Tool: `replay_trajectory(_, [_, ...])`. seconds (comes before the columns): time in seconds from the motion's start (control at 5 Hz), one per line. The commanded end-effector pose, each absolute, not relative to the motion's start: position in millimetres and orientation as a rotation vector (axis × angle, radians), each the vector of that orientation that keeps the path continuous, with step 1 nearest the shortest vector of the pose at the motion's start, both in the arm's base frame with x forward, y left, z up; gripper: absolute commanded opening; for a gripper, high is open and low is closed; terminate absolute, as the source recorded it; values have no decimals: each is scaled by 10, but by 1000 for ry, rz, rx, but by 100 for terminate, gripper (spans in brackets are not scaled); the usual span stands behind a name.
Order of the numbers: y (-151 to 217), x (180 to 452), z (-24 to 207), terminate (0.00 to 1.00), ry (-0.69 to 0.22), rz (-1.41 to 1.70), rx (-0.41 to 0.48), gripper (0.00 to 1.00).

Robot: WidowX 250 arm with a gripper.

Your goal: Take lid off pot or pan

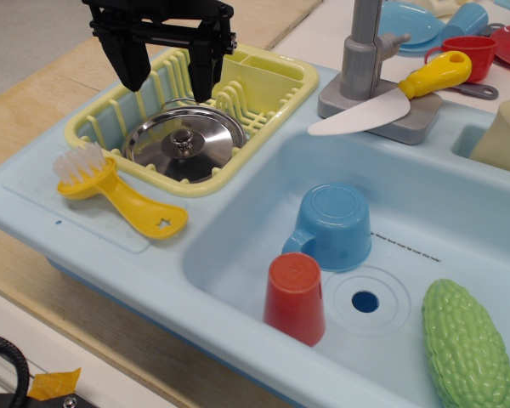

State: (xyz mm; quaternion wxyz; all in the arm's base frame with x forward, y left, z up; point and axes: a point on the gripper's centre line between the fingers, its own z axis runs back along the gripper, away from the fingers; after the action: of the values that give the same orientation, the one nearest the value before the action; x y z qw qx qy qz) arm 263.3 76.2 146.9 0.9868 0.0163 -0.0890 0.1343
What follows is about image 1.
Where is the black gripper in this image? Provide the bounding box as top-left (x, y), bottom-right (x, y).
top-left (84, 1), bottom-right (236, 102)

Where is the shiny steel pot lid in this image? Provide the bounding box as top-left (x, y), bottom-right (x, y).
top-left (125, 106), bottom-right (243, 168)

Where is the plywood board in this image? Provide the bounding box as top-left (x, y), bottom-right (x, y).
top-left (225, 0), bottom-right (322, 50)

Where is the pale yellow dish rack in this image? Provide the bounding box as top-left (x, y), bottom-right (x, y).
top-left (64, 44), bottom-right (319, 197)

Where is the yellow dish brush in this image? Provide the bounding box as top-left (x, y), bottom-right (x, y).
top-left (53, 143), bottom-right (188, 240)

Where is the grey toy faucet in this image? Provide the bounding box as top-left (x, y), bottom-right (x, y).
top-left (309, 1), bottom-right (442, 145)

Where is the light blue plate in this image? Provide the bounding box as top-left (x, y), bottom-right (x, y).
top-left (378, 1), bottom-right (445, 55)

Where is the blue plastic mug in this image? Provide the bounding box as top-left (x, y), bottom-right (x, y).
top-left (282, 183), bottom-right (371, 273)

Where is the red plastic cup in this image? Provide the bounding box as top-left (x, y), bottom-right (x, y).
top-left (263, 252), bottom-right (326, 346)

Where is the blue tumbler cup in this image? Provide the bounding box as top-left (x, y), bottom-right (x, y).
top-left (439, 3), bottom-right (489, 41)

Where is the cream plastic container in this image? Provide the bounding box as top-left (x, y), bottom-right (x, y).
top-left (469, 101), bottom-right (510, 171)

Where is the yellow tape piece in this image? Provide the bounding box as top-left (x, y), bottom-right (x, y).
top-left (27, 368), bottom-right (82, 401)

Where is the green toy bitter gourd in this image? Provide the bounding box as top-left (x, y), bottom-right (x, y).
top-left (422, 279), bottom-right (510, 407)

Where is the yellow handled toy knife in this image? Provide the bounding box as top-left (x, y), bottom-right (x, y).
top-left (308, 50), bottom-right (472, 136)

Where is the grey utensil handle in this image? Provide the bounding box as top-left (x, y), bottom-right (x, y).
top-left (450, 83), bottom-right (499, 100)

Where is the red cup with handle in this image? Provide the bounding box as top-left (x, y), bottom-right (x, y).
top-left (424, 36), bottom-right (496, 82)

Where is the black cable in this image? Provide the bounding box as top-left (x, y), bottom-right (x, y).
top-left (0, 334), bottom-right (30, 408)

